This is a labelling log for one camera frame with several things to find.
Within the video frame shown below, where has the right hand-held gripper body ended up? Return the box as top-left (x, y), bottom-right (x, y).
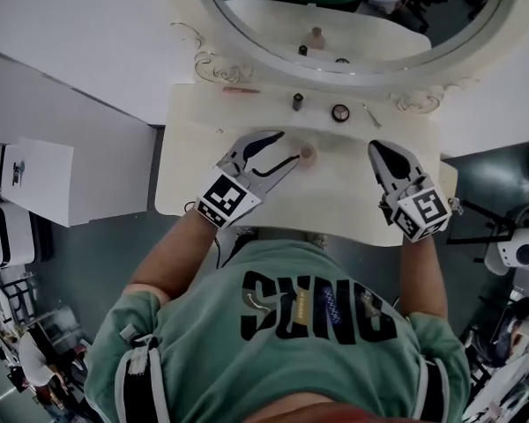
top-left (380, 173), bottom-right (451, 242)

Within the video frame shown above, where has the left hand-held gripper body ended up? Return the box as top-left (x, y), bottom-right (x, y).
top-left (195, 152), bottom-right (266, 230)

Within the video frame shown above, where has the small pink bottle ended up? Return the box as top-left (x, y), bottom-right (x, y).
top-left (290, 141), bottom-right (321, 169)

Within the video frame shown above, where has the person's right forearm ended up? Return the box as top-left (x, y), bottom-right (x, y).
top-left (399, 235), bottom-right (449, 321)

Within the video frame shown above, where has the person's left forearm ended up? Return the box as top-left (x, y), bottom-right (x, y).
top-left (127, 211), bottom-right (220, 301)

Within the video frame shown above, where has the white vanity table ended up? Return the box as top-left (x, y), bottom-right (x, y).
top-left (154, 81), bottom-right (458, 247)

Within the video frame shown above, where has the person's torso in green t-shirt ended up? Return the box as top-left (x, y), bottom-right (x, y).
top-left (84, 238), bottom-right (473, 423)

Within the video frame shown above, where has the white cardboard box blue logo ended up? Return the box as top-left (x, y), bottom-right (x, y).
top-left (0, 137), bottom-right (75, 228)

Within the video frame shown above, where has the white round camera device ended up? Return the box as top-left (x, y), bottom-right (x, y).
top-left (484, 226), bottom-right (529, 277)

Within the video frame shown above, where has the oval mirror ornate white frame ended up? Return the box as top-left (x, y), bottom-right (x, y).
top-left (170, 0), bottom-right (519, 114)

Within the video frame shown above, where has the black white shoulder strap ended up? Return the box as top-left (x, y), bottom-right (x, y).
top-left (114, 333), bottom-right (165, 423)
top-left (416, 354), bottom-right (451, 423)

